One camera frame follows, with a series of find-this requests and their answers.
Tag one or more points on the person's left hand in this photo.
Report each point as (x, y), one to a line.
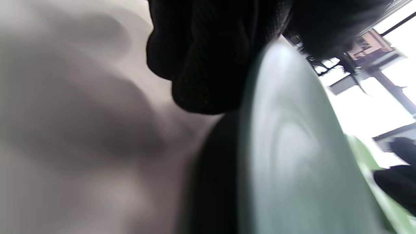
(211, 48)

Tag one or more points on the dark window frame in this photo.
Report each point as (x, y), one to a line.
(391, 89)

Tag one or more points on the green plate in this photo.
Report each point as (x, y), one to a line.
(364, 162)

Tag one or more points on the blue plate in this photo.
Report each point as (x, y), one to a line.
(292, 146)

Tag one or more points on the person's right hand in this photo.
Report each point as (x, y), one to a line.
(399, 185)

